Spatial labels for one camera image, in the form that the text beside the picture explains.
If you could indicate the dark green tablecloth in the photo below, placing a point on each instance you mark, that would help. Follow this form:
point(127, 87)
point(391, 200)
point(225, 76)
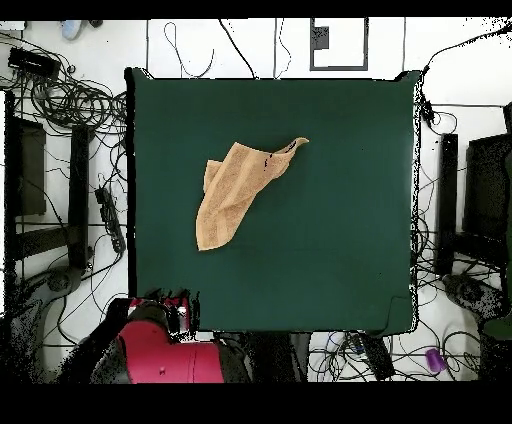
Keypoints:
point(320, 220)

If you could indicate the black keyboard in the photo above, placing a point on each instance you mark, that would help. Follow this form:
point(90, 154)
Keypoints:
point(376, 356)

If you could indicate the dark monitor panel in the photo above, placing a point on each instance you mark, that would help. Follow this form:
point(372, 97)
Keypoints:
point(488, 188)

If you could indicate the black power strip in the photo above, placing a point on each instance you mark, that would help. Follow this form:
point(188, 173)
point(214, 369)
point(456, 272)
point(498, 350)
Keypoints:
point(110, 218)

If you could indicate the gray tripod base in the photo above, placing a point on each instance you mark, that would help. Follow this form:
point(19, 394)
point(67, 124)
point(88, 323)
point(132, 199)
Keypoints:
point(60, 282)
point(472, 294)

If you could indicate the tan terry towel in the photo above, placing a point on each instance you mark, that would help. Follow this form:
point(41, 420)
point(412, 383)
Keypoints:
point(228, 192)

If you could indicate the small purple object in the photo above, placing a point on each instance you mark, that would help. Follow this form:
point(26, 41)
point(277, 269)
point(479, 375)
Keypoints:
point(435, 360)

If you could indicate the black stand frame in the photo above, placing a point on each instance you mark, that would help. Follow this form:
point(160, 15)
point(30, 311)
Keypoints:
point(78, 192)

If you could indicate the gray square frame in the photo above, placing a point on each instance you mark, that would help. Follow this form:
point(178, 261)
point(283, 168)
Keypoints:
point(320, 38)

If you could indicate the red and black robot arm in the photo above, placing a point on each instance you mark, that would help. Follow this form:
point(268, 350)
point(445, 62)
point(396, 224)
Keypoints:
point(168, 356)

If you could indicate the dark flat panel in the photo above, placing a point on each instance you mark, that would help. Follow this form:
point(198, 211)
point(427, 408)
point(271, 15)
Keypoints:
point(32, 168)

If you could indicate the pale blue object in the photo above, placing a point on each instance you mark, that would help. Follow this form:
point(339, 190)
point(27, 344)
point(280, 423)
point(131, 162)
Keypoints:
point(71, 28)

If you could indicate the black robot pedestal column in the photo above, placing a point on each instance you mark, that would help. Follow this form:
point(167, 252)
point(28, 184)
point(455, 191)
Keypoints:
point(276, 356)

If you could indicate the black upright bar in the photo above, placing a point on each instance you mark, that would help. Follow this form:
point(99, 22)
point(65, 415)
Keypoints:
point(447, 200)

